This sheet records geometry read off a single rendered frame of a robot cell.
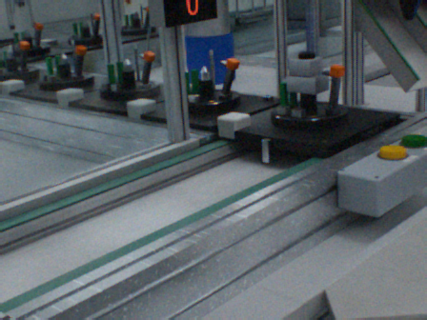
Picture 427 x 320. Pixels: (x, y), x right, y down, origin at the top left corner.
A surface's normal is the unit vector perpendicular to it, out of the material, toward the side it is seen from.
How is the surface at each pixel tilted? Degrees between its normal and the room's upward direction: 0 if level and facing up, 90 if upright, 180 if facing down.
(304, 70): 90
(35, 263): 0
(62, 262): 0
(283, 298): 0
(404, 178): 90
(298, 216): 90
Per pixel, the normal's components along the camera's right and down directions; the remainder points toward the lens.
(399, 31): 0.38, -0.53
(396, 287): -0.07, -0.95
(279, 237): 0.73, 0.16
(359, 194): -0.68, 0.26
